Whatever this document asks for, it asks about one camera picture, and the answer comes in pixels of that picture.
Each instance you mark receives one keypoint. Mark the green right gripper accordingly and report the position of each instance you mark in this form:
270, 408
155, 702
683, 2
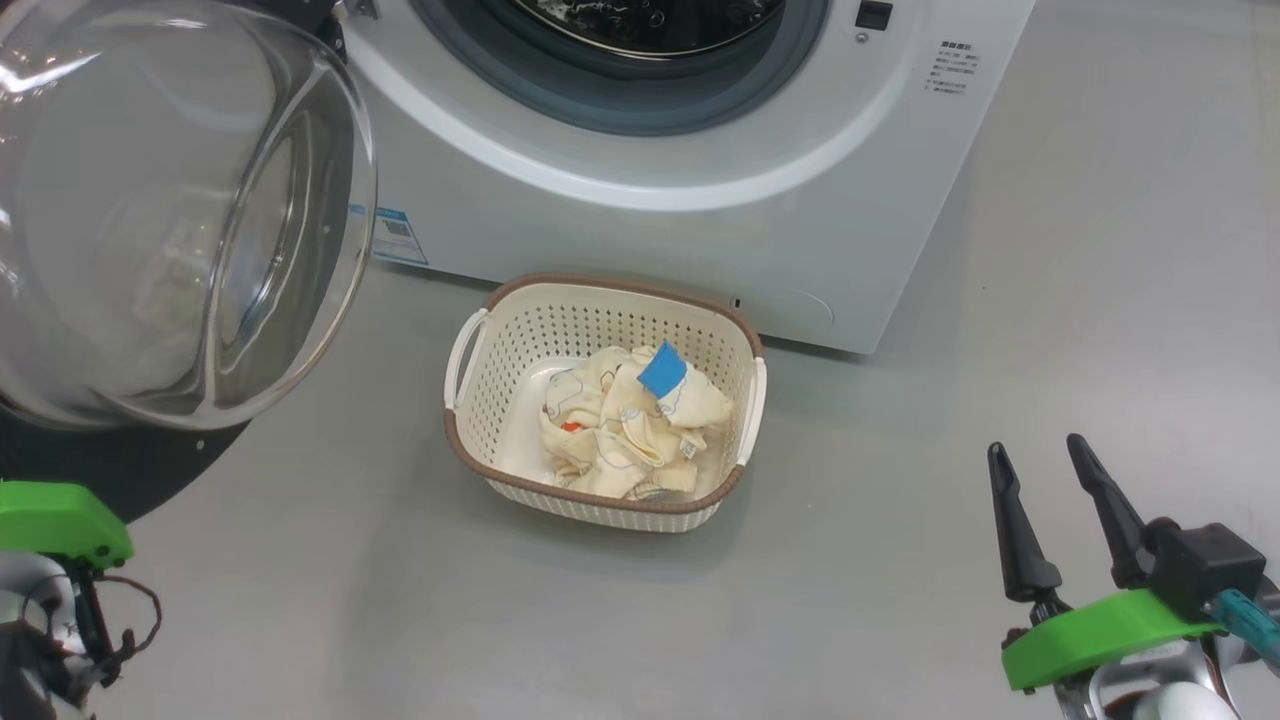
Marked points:
1100, 635

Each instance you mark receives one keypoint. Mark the cream printed garment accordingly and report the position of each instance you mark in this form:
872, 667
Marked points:
600, 460

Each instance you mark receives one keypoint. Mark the cream perforated laundry basket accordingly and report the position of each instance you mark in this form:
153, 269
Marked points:
520, 340

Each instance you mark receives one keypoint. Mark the round glass washing machine door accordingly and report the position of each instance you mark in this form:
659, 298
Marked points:
150, 200

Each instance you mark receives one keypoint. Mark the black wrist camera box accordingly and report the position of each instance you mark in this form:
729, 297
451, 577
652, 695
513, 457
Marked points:
1200, 565

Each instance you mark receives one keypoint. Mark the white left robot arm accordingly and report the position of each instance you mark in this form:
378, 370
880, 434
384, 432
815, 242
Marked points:
30, 640

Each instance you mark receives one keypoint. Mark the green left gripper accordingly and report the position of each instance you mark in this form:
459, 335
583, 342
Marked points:
55, 520

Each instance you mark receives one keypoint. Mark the blue energy label sticker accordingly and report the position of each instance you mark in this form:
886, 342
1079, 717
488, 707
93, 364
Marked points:
395, 235

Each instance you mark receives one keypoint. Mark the white front-load washing machine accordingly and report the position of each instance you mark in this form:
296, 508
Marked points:
700, 250

